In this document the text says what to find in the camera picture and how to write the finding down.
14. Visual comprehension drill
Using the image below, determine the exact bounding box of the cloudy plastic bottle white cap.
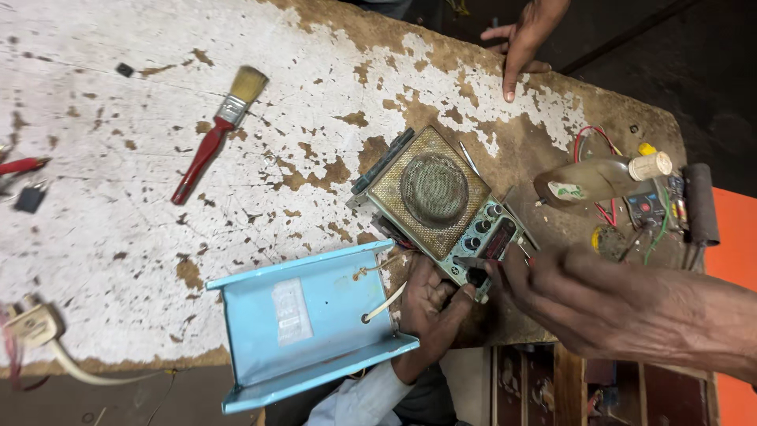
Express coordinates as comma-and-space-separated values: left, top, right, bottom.
533, 151, 674, 215

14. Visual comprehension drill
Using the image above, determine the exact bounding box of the circuit board with coloured wires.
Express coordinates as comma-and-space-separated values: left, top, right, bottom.
590, 176, 690, 266

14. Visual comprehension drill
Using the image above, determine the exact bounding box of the red handled paintbrush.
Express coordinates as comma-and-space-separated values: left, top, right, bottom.
170, 65, 270, 206

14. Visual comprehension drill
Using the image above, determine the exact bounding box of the wooden shelf under table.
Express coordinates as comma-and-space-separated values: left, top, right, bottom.
490, 343, 721, 426

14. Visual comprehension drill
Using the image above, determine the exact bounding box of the white mains plug with cable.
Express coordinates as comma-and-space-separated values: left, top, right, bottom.
2, 295, 178, 387

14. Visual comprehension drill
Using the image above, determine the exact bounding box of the red wire loop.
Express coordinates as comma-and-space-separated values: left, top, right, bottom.
573, 125, 623, 228

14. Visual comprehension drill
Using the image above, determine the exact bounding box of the person's right hand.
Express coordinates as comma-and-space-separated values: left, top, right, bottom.
485, 244, 617, 357

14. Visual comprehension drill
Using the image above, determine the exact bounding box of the white radio cable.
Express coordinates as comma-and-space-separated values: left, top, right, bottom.
362, 280, 410, 324

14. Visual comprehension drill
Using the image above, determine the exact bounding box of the small screwdriver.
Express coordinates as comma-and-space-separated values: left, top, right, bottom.
454, 254, 536, 271

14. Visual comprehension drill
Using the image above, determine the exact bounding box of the light blue metal radio cover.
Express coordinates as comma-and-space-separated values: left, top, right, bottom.
205, 238, 421, 415

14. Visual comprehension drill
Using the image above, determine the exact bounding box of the black electronic component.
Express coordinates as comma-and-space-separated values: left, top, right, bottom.
13, 182, 49, 214

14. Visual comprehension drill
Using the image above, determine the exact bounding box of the thin metal rod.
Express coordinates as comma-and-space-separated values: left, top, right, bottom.
458, 140, 481, 177

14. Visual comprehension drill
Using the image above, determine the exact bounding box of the radio chassis with speaker grille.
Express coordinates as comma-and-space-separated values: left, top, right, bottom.
346, 125, 538, 304

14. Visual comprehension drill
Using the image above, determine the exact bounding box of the person's left hand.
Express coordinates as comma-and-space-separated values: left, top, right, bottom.
392, 254, 477, 386

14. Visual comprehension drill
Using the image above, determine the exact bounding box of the orange panel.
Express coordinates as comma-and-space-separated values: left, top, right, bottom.
704, 186, 757, 426

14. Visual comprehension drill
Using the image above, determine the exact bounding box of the red test probe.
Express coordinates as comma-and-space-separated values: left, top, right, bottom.
0, 156, 52, 177

